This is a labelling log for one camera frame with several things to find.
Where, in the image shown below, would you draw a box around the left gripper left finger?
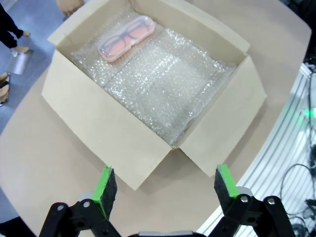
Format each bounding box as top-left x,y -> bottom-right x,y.
39,165 -> 124,237

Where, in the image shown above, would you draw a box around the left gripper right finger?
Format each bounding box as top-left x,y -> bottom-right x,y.
209,164 -> 297,237

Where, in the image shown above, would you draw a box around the open cardboard shipping box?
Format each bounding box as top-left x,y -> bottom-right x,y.
41,0 -> 268,191

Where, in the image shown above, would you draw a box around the pink translucent glasses case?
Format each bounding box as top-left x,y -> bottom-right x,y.
97,16 -> 156,64

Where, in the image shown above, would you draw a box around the black glasses in pink case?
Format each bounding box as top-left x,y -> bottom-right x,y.
101,21 -> 149,56

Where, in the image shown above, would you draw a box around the green indicator light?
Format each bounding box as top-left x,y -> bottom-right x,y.
300,107 -> 316,119

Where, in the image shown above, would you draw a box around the clear bubble wrap sheet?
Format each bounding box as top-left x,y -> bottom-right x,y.
102,28 -> 237,146
70,11 -> 171,87

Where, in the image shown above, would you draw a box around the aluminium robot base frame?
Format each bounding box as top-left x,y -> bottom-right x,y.
197,61 -> 316,237

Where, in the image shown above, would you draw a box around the black looped floor cable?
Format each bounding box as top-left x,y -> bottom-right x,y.
281,164 -> 316,213

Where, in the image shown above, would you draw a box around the metal mannequin base plate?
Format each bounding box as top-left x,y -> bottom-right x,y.
6,49 -> 34,75

